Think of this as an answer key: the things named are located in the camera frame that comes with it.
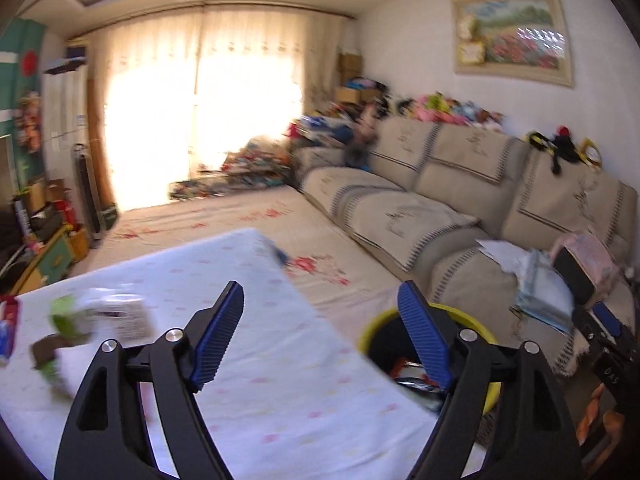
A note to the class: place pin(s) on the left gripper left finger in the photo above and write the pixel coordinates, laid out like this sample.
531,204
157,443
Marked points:
106,435

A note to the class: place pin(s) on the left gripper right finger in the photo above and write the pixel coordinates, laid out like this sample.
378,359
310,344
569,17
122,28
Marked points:
534,435

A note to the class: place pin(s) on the green white coconut bottle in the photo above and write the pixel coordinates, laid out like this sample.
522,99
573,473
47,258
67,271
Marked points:
73,325

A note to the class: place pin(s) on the red white snack wrapper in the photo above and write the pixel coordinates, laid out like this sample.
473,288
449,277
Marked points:
412,376

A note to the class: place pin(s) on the yellow rimmed trash bin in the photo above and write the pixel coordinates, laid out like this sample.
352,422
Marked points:
385,341

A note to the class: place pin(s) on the person's hand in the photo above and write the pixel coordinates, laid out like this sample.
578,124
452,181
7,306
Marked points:
611,421

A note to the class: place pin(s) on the pink black backpack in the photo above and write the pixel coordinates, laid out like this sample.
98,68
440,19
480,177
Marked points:
586,265

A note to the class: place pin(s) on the white papers on sofa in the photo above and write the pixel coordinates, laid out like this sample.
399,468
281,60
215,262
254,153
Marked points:
509,257

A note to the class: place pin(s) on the blue red tissue pack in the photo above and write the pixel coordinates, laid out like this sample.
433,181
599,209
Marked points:
10,316

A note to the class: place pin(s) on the white dotted tablecloth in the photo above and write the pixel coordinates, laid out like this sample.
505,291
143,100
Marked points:
292,399

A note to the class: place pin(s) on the beige sectional sofa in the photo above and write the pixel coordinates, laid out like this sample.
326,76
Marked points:
428,195

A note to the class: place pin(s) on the yellow monkey plush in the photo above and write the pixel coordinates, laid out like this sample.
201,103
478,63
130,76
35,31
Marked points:
590,154

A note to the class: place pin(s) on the black tower fan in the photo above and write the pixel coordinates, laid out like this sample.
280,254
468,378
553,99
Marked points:
88,192

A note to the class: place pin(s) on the black red plush toy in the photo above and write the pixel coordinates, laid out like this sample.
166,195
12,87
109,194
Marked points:
560,147

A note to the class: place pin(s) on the floral bed sheet mattress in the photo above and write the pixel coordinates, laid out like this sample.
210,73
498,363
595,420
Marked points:
345,284

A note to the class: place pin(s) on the plush toy row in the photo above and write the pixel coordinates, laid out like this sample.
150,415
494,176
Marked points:
436,107

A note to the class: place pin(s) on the cluttered glass coffee table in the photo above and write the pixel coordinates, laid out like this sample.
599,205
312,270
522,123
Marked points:
259,164

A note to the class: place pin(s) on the artificial flower decoration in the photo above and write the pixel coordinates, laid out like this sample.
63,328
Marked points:
28,122

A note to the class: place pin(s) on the framed flower painting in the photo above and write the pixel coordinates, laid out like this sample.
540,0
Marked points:
522,39

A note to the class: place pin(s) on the cream window curtains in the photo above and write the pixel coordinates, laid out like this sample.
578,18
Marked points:
179,91

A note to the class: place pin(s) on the white standing air conditioner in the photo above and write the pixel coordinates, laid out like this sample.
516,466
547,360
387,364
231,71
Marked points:
64,124

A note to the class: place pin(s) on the stacked cardboard boxes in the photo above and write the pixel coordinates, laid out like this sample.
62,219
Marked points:
353,87

